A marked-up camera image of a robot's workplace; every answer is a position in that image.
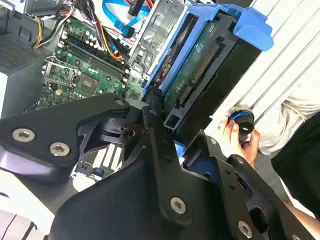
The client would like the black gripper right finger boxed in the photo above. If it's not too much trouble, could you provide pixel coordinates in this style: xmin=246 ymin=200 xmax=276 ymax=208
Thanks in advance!
xmin=182 ymin=129 xmax=317 ymax=240

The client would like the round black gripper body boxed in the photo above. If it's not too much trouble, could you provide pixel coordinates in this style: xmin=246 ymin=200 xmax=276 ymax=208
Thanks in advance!
xmin=49 ymin=159 xmax=235 ymax=240

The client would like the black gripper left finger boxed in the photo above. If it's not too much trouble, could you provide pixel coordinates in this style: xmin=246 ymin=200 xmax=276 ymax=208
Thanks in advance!
xmin=0 ymin=92 xmax=195 ymax=222

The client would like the round black tool blue ring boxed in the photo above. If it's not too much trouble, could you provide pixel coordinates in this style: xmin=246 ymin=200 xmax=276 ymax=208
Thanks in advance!
xmin=228 ymin=104 xmax=256 ymax=147

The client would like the hard disk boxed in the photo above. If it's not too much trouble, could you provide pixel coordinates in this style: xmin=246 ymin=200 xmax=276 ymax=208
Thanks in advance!
xmin=142 ymin=2 xmax=275 ymax=163

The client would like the person's hand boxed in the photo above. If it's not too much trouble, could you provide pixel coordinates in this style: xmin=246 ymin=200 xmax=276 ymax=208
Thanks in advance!
xmin=217 ymin=116 xmax=262 ymax=171

